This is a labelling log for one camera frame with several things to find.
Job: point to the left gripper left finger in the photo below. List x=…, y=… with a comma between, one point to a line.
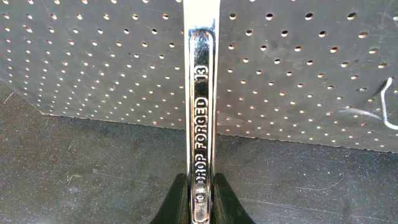
x=178, y=202

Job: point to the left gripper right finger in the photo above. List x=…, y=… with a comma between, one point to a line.
x=224, y=202

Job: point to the wrench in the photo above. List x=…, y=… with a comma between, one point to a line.
x=202, y=93

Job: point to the black pegboard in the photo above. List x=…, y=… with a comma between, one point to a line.
x=93, y=62

